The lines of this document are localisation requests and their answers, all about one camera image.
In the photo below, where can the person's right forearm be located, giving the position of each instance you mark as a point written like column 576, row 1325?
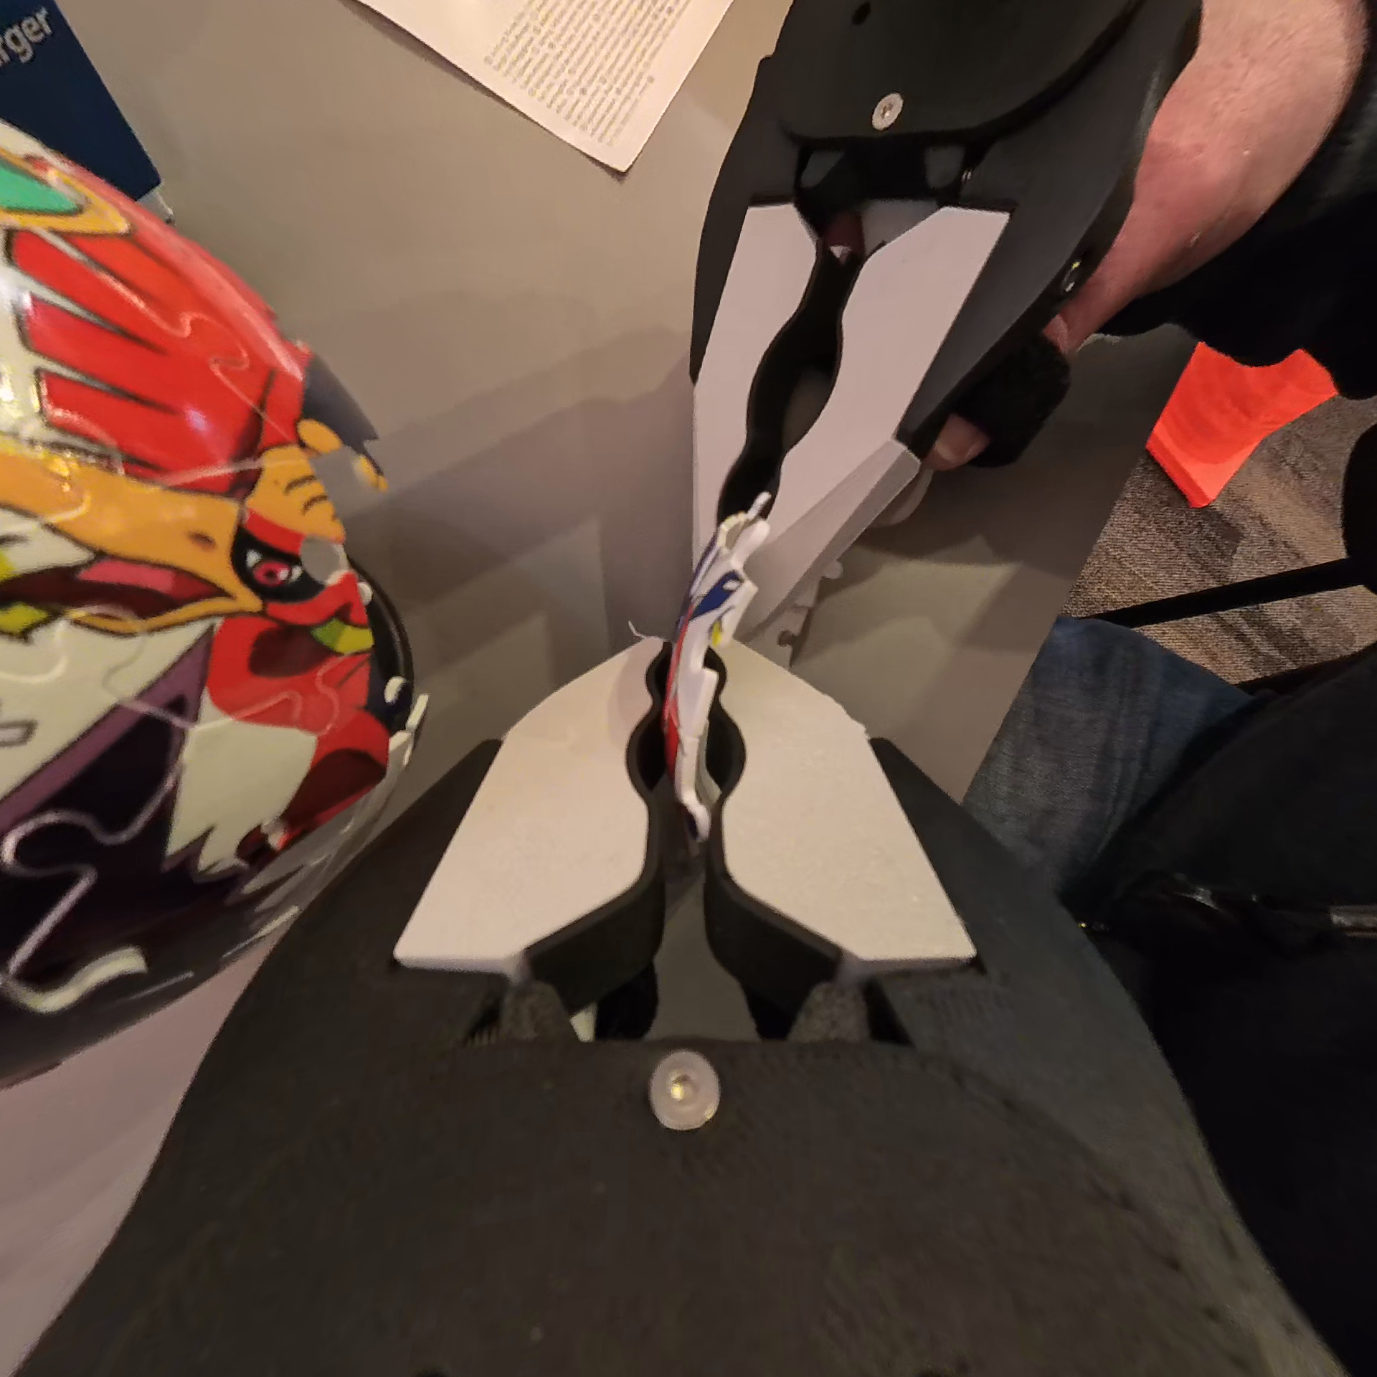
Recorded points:
column 1312, row 269

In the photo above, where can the person's jeans leg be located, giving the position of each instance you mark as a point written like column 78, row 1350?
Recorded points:
column 1098, row 732

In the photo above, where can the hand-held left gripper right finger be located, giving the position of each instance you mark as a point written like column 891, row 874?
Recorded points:
column 840, row 840

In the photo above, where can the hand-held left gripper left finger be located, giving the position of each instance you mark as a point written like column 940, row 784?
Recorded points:
column 539, row 840

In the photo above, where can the black metal bar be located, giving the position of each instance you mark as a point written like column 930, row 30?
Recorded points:
column 1291, row 587

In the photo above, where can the colourful puzzle ball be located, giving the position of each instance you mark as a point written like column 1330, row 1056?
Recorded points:
column 162, row 538

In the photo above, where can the white instruction leaflet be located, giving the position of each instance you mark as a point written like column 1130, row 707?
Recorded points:
column 581, row 64

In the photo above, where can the curved puzzle piece strip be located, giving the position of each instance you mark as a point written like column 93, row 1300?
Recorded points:
column 689, row 699

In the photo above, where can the blue puzzle box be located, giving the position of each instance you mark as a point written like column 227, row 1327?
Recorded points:
column 65, row 107

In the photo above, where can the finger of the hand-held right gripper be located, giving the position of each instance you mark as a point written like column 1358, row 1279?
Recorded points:
column 753, row 302
column 916, row 302

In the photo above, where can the orange plastic object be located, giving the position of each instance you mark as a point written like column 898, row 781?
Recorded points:
column 1227, row 420

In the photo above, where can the person's right hand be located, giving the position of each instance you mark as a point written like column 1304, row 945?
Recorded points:
column 1206, row 161

